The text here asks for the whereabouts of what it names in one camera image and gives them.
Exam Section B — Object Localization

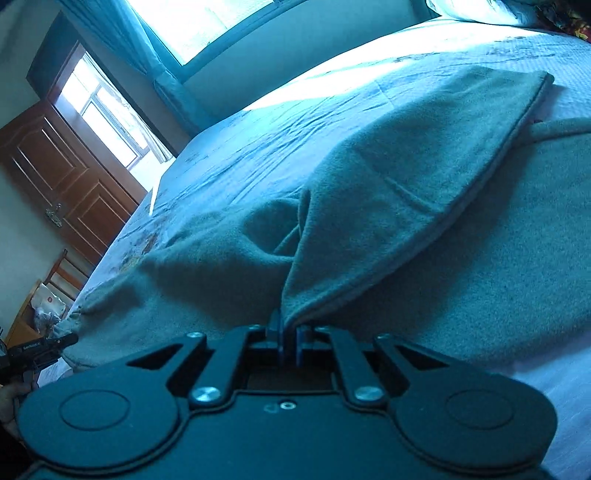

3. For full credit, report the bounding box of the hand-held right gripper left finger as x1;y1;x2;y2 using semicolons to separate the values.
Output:
126;308;290;409

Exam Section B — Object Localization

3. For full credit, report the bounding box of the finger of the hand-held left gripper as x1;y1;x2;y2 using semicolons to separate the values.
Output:
44;333;79;357

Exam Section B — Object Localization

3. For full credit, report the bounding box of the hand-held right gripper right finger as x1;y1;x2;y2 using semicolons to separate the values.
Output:
294;323;451;409

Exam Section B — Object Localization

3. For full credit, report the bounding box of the green fleece blanket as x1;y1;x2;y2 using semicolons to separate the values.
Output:
62;65;591;370

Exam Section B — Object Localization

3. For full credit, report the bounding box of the person's left hand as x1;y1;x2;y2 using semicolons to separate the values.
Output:
0;369;37;440

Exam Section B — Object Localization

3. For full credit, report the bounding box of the white plastic bag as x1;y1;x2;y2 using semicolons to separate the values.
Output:
30;282;68;325

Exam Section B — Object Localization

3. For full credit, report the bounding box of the wooden chair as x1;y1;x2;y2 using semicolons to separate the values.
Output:
4;248;92;348

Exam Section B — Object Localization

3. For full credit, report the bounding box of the brown wooden door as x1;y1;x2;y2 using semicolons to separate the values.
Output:
0;99;149;267

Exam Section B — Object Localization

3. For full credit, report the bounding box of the bed with floral sheet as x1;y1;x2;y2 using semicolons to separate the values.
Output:
37;16;591;480

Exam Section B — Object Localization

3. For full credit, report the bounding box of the white framed hallway window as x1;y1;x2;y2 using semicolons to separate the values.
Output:
59;54;175;172

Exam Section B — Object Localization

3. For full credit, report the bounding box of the teal curtain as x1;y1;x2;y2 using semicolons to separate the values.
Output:
55;0;219;137

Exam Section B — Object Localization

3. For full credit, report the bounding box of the bright bedroom window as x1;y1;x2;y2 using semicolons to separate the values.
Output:
124;0;279;66

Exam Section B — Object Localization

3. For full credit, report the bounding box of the light pillow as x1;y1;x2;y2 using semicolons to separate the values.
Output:
425;0;542;27

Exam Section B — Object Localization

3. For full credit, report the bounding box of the red patterned cloth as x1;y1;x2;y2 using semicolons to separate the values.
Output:
538;0;591;45

